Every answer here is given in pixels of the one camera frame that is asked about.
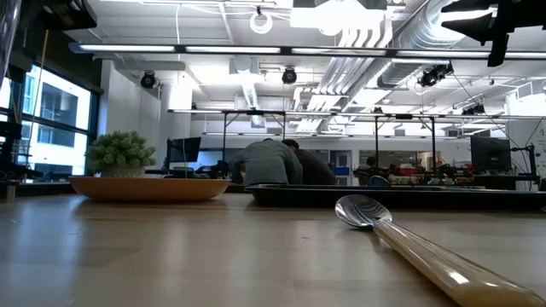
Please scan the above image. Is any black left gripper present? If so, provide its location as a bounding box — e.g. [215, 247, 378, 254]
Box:
[42, 0, 98, 31]

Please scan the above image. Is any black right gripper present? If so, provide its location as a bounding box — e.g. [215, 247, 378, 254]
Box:
[441, 0, 546, 67]

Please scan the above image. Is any orange plate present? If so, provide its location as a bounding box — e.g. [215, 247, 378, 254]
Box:
[68, 176, 231, 203]

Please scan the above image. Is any wooden-handled metal spoon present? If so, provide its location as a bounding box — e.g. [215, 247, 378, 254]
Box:
[334, 194, 546, 307]

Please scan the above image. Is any black plastic tray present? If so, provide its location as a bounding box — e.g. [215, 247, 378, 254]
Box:
[245, 183, 546, 211]

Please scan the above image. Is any large window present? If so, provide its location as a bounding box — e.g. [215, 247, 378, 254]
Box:
[0, 63, 93, 178]

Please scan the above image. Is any black computer monitor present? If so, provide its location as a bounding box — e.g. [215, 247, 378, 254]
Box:
[470, 135, 512, 173]
[165, 136, 202, 172]

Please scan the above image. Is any black equipment stand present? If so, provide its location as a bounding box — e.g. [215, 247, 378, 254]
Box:
[0, 121, 44, 183]

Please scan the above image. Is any green potted plant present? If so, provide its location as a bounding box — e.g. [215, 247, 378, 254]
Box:
[86, 130, 158, 179]

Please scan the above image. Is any long LED light bar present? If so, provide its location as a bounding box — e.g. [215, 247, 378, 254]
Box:
[68, 42, 546, 60]

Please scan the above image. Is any silver ventilation duct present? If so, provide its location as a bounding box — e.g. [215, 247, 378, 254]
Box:
[377, 0, 473, 90]

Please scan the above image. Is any yellow cable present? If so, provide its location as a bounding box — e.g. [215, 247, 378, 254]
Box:
[31, 29, 50, 130]

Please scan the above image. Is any black metal rig frame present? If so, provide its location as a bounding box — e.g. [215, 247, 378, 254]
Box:
[374, 113, 438, 172]
[220, 109, 288, 164]

